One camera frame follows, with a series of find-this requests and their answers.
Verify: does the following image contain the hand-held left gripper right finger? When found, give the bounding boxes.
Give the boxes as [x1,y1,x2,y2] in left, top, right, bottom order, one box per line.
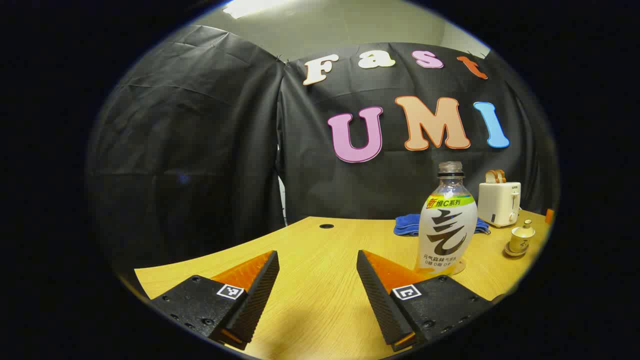
[356,249,495,353]

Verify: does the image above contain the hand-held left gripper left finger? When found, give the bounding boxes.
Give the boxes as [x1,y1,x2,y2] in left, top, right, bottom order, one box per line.
[149,250,281,351]

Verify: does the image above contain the white teacup lid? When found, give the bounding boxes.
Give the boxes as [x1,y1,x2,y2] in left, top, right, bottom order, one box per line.
[510,219,536,239]

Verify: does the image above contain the white teacup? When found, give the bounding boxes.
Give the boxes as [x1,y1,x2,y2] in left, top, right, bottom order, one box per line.
[509,234,533,254]

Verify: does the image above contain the clear water bottle white label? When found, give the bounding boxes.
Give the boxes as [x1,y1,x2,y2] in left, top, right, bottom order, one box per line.
[416,161,478,277]

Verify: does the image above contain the white toaster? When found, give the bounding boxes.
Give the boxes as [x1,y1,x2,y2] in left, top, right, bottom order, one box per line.
[477,181,522,229]

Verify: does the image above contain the blue towel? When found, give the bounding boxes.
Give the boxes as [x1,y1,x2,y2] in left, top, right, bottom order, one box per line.
[393,213,491,237]

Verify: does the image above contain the black backdrop cloth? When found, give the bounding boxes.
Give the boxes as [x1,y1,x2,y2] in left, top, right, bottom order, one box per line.
[86,24,559,283]

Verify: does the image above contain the ceiling light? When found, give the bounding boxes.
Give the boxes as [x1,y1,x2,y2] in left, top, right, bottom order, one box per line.
[222,0,301,20]

